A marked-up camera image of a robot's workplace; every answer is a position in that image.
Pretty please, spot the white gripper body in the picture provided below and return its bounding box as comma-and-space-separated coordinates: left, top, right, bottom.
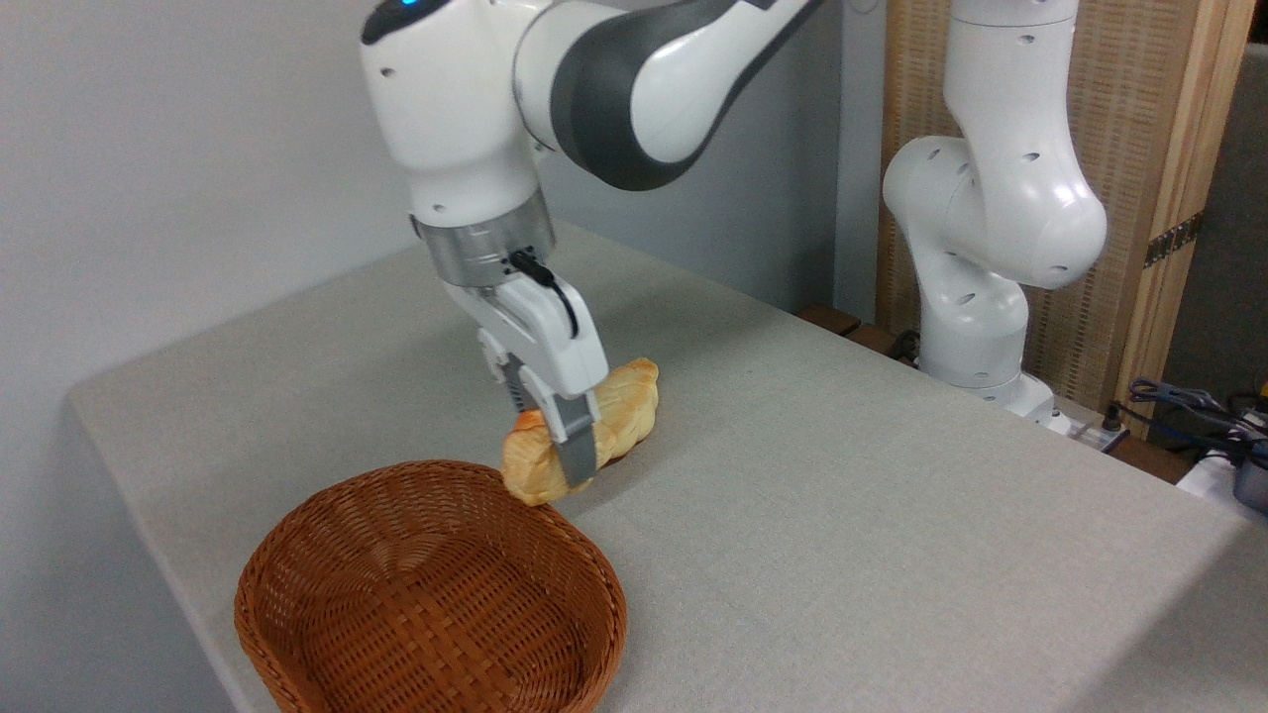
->
442, 276, 610, 401

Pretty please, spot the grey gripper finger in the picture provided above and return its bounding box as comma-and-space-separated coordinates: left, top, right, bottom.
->
533, 386, 602, 489
476, 329, 542, 425

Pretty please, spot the round braided bread roll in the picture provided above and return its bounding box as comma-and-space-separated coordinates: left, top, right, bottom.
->
499, 407, 597, 508

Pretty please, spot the long braided bread loaf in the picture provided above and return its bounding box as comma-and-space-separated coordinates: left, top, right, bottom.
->
590, 357, 661, 469

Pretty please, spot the brown wicker basket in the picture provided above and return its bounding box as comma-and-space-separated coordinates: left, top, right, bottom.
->
234, 459, 628, 713

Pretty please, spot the grey tablecloth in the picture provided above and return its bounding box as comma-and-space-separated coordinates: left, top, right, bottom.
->
67, 222, 1268, 713

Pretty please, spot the brown wooden block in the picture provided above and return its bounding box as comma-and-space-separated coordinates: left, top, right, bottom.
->
844, 323, 918, 365
799, 304, 862, 338

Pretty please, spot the wooden framed woven screen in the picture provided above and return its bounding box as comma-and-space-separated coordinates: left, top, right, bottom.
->
876, 0, 1259, 439

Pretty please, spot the metal screen hinge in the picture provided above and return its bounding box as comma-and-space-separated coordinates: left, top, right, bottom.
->
1143, 210, 1209, 269

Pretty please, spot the grey device box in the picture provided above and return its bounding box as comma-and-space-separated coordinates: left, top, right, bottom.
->
1232, 442, 1268, 515

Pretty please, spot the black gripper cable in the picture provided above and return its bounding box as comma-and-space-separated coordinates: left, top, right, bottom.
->
506, 249, 581, 339

